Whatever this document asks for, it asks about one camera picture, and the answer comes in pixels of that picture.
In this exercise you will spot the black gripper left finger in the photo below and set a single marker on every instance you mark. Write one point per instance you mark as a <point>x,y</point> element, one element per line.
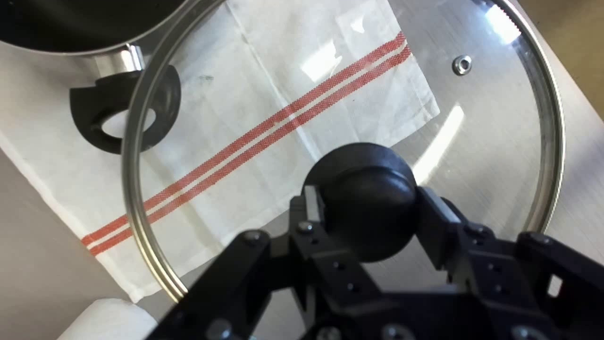
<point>251,285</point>

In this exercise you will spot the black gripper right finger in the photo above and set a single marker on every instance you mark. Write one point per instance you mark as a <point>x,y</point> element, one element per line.
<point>502,277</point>

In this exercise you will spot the glass lid with black knob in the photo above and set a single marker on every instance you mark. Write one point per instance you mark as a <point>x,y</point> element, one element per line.
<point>368,202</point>

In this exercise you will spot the black cooking pot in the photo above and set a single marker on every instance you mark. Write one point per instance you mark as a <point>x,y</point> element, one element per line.
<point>62,26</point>

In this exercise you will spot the white towel with red stripes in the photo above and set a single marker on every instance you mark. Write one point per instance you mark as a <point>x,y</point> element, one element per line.
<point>86,183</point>

